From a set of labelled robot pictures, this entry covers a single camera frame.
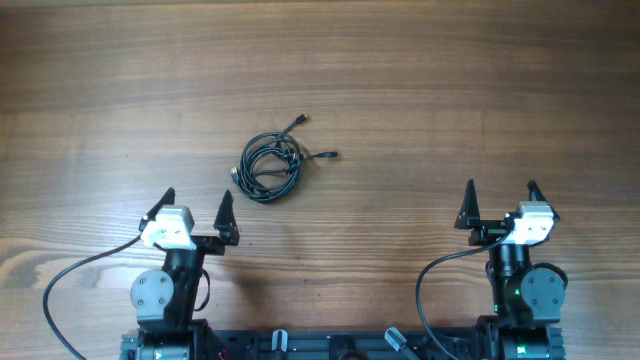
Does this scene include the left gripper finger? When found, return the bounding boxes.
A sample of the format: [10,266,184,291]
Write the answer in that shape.
[213,190,240,246]
[139,187,176,231]

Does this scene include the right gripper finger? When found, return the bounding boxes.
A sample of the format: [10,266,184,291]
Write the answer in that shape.
[454,179,481,230]
[527,180,560,221]

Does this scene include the black cable round plug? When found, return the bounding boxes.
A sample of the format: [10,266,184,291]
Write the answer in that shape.
[247,131,339,197]

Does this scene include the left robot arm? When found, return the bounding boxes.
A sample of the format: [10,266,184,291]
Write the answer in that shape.
[120,188,240,360]

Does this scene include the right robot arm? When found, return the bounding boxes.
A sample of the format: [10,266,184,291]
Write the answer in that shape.
[454,180,568,360]

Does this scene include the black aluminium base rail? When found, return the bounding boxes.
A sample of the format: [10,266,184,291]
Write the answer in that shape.
[119,327,566,360]

